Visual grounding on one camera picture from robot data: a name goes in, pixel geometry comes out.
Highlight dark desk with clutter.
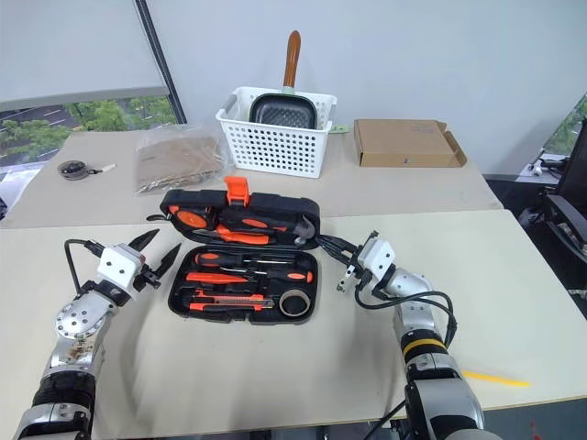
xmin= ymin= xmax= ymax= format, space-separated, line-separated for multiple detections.
xmin=517 ymin=153 xmax=572 ymax=230

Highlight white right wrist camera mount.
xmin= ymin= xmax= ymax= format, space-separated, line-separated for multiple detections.
xmin=354 ymin=230 xmax=397 ymax=281

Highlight black plastic tool case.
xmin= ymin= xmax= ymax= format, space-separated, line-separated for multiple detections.
xmin=159 ymin=175 xmax=323 ymax=328

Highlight grey tape roll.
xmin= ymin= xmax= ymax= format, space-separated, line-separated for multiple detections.
xmin=278 ymin=288 xmax=312 ymax=319

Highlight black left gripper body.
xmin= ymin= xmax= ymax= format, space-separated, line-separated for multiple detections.
xmin=131 ymin=262 xmax=163 ymax=293

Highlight slim orange hand tool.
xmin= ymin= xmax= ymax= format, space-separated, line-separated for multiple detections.
xmin=184 ymin=270 xmax=251 ymax=284

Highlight clear bag of brown paper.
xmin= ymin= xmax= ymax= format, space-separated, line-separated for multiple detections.
xmin=133 ymin=125 xmax=227 ymax=199

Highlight black round reel with tag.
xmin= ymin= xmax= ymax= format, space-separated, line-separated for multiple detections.
xmin=56 ymin=159 xmax=118 ymax=182

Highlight black office chair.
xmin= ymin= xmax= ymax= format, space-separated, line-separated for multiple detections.
xmin=542 ymin=117 xmax=587 ymax=265

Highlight brown cardboard box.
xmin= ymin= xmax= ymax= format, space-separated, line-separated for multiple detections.
xmin=352 ymin=118 xmax=469 ymax=169

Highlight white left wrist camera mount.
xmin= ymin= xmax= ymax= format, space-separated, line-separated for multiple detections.
xmin=96 ymin=244 xmax=147 ymax=291

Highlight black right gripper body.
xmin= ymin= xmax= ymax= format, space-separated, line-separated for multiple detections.
xmin=336 ymin=245 xmax=369 ymax=293

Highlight orange black tape measure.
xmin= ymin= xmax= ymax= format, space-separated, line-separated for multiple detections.
xmin=147 ymin=205 xmax=213 ymax=230

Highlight claw hammer black orange handle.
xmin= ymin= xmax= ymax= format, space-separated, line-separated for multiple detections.
xmin=218 ymin=207 xmax=318 ymax=247

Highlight black window frame post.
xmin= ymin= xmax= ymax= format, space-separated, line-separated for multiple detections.
xmin=134 ymin=0 xmax=188 ymax=126

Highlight black grill pan wooden handle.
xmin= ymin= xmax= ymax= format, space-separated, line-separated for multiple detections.
xmin=248 ymin=29 xmax=319 ymax=132

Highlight orange handled pliers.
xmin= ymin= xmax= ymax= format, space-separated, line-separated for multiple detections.
xmin=192 ymin=224 xmax=272 ymax=248

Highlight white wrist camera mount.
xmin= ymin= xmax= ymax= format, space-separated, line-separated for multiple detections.
xmin=354 ymin=230 xmax=397 ymax=281
xmin=96 ymin=244 xmax=147 ymax=291

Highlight white perforated plastic basket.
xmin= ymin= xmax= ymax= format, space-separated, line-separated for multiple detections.
xmin=215 ymin=85 xmax=339 ymax=180

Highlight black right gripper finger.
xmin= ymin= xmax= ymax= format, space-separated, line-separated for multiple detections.
xmin=319 ymin=241 xmax=356 ymax=269
xmin=316 ymin=233 xmax=360 ymax=253

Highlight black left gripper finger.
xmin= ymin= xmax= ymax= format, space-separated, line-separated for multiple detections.
xmin=153 ymin=243 xmax=183 ymax=280
xmin=127 ymin=228 xmax=161 ymax=254

